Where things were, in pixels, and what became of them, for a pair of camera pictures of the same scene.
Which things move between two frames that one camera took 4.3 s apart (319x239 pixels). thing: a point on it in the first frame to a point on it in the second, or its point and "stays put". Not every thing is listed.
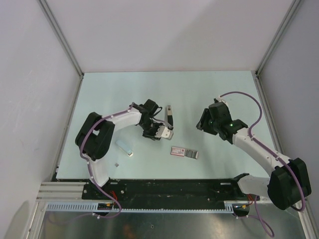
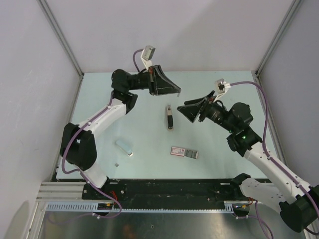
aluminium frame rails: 309,229 stays put
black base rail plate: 167,193 stays put
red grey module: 184,152 stays put
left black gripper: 152,136 to 163,85
